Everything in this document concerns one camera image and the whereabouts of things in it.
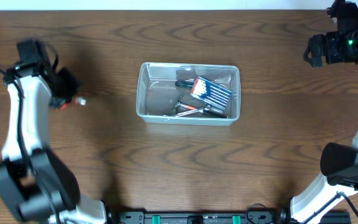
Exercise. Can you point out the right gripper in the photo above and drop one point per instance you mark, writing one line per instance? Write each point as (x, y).
(332, 39)

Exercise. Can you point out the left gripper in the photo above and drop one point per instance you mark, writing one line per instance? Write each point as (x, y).
(73, 83)

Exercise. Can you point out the red handled pliers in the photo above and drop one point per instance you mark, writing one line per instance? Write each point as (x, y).
(78, 100)

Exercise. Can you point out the precision screwdriver set case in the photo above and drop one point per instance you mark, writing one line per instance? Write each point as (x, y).
(210, 93)

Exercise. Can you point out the small claw hammer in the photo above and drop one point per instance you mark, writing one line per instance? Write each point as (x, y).
(183, 109)

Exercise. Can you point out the black handled screwdriver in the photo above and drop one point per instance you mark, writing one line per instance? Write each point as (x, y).
(184, 84)

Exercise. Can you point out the silver ring wrench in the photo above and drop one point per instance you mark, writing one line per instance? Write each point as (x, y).
(197, 110)

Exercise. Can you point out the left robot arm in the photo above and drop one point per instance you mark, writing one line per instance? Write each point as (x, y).
(35, 185)

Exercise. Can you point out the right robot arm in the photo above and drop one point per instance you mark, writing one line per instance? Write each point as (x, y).
(338, 176)

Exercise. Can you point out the clear plastic container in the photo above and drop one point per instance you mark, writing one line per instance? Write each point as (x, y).
(157, 94)

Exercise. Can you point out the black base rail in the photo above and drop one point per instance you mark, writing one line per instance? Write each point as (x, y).
(257, 217)

